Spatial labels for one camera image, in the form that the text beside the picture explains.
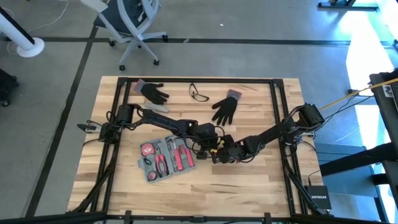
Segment red tool with white label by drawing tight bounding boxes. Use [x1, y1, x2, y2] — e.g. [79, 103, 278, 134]
[140, 142, 155, 166]

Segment light grey mesh office chair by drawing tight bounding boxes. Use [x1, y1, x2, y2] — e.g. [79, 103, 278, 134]
[80, 0, 169, 72]

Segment black workbench frame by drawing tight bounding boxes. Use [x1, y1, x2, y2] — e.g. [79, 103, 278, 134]
[318, 70, 398, 224]

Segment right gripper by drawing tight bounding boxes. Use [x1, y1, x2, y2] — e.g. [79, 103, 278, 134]
[212, 135, 246, 164]

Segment black metal table frame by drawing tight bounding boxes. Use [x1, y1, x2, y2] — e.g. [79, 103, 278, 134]
[65, 77, 335, 224]

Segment pink-handled pliers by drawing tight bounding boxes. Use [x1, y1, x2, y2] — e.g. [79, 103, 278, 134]
[154, 146, 170, 179]

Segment black-framed safety glasses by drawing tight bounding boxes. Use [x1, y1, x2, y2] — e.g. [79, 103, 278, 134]
[188, 82, 210, 103]

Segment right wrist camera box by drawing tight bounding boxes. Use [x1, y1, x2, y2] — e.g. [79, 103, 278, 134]
[222, 135, 236, 150]

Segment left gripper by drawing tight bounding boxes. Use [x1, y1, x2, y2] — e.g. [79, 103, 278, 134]
[192, 123, 223, 161]

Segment black work glove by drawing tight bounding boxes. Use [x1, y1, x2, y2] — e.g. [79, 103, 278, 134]
[133, 78, 170, 106]
[211, 89, 243, 126]

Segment black stand base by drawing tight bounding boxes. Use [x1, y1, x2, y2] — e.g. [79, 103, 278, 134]
[317, 0, 380, 12]

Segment white tower fan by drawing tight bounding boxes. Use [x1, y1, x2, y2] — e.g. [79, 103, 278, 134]
[0, 6, 45, 58]

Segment black Netgear network switch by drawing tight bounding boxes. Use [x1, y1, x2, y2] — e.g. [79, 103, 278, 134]
[303, 185, 333, 211]

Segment black left camera cable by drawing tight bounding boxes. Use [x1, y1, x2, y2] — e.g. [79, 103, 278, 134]
[215, 125, 226, 142]

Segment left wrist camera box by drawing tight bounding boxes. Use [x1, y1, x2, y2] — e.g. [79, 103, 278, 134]
[198, 123, 218, 139]

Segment black bag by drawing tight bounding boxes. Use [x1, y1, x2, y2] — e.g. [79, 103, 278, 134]
[0, 68, 19, 108]

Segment grey plastic tool case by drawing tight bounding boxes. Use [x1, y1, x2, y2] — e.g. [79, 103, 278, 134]
[137, 135, 197, 184]

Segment pink-handled screwdriver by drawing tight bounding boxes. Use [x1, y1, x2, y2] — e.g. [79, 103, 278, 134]
[185, 142, 196, 168]

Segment yellow cable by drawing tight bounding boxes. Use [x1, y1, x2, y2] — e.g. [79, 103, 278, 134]
[320, 77, 398, 111]

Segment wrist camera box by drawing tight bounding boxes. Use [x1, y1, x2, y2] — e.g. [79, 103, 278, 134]
[222, 135, 236, 150]
[198, 123, 218, 139]

